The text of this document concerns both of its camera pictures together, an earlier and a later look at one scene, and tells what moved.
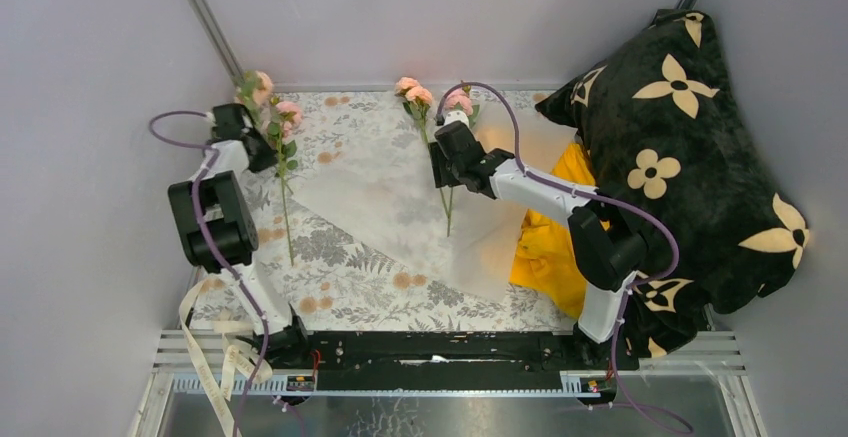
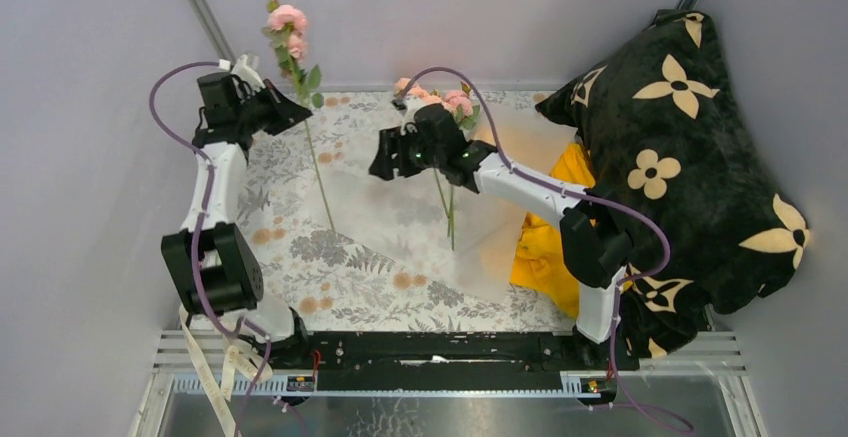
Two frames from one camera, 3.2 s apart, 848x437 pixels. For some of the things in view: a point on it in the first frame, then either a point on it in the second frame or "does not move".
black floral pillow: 661,121 does not move
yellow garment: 545,261 does not move
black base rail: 445,362 does not move
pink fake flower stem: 280,117 -> 286,25
